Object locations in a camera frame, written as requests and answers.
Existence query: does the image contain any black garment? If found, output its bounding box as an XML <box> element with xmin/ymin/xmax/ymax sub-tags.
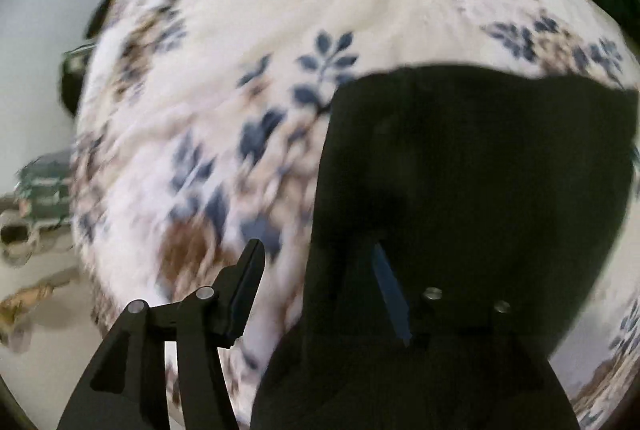
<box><xmin>249</xmin><ymin>64</ymin><xmax>640</xmax><ymax>430</ymax></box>

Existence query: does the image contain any beige patterned slipper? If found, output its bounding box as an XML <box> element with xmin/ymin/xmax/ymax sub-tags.
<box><xmin>0</xmin><ymin>267</ymin><xmax>83</xmax><ymax>351</ymax></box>

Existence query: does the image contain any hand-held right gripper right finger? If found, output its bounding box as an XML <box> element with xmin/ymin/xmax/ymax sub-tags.
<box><xmin>371</xmin><ymin>242</ymin><xmax>583</xmax><ymax>430</ymax></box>

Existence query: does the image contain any green and white striped cloth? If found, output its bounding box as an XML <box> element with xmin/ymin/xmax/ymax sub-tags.
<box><xmin>14</xmin><ymin>151</ymin><xmax>76</xmax><ymax>231</ymax></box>

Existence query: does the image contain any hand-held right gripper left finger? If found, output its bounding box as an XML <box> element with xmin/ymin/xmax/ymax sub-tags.
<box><xmin>56</xmin><ymin>238</ymin><xmax>266</xmax><ymax>430</ymax></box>

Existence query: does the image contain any dark object beside blanket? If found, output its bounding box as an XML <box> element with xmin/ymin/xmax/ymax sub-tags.
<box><xmin>59</xmin><ymin>0</ymin><xmax>123</xmax><ymax>117</ymax></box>

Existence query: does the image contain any floral printed blanket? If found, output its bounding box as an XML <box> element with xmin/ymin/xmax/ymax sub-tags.
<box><xmin>67</xmin><ymin>0</ymin><xmax>640</xmax><ymax>430</ymax></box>

